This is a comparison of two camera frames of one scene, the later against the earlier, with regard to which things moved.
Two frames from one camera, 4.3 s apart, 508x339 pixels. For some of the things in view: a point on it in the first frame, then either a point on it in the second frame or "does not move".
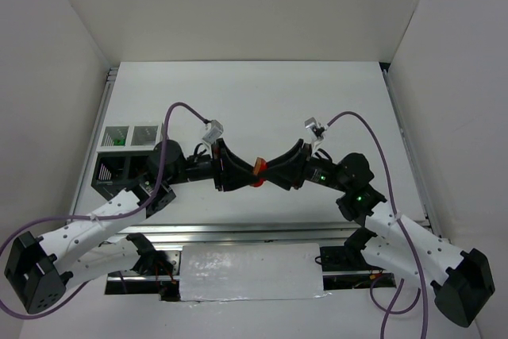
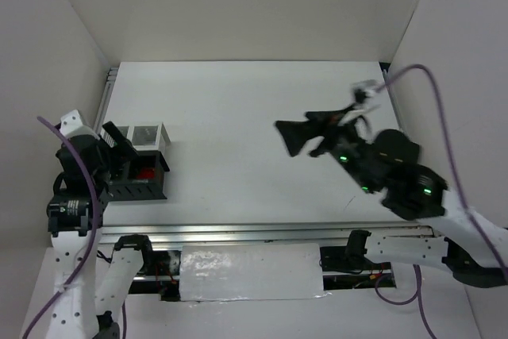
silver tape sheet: [251, 271] does not move
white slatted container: [128, 137] does not move
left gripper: [218, 165] → [115, 142]
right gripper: [300, 164] → [323, 132]
